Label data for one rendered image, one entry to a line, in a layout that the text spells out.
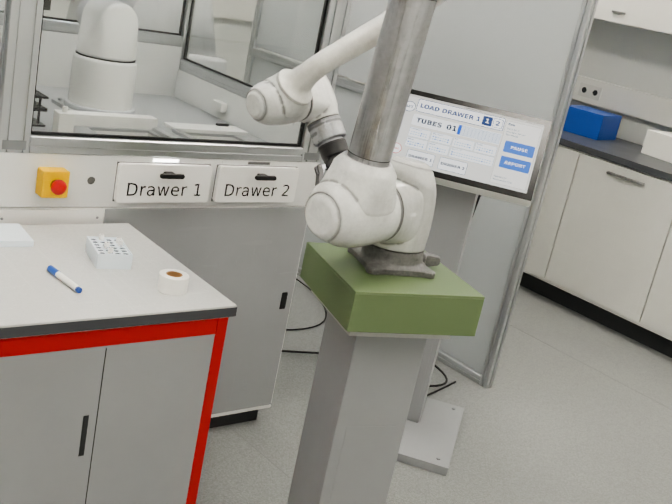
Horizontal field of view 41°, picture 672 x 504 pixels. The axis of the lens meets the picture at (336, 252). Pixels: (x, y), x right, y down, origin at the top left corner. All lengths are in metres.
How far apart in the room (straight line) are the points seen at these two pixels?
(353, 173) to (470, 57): 1.99
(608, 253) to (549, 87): 1.56
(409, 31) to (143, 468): 1.17
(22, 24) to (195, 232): 0.79
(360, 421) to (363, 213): 0.60
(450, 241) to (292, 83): 1.13
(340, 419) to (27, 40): 1.21
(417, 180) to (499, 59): 1.72
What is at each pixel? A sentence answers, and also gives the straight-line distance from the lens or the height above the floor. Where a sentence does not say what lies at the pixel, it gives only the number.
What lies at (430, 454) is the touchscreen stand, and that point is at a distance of 3.22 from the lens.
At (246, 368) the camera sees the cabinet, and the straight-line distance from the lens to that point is 3.06.
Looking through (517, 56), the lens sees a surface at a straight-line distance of 3.78.
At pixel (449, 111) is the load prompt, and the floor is 1.16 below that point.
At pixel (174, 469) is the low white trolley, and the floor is 0.33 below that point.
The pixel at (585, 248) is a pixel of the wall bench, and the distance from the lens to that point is 5.09.
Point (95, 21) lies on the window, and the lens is 2.45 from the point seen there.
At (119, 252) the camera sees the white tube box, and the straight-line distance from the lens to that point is 2.24.
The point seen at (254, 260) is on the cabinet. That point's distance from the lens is 2.88.
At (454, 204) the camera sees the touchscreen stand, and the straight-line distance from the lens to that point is 3.11.
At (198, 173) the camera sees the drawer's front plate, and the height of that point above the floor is 0.91.
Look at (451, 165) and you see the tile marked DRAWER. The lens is 3.01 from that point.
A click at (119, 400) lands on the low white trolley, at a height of 0.55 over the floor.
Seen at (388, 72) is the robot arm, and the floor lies 1.35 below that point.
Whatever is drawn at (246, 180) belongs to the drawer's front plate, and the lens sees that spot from 2.74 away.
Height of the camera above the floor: 1.54
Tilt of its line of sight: 17 degrees down
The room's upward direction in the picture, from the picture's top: 12 degrees clockwise
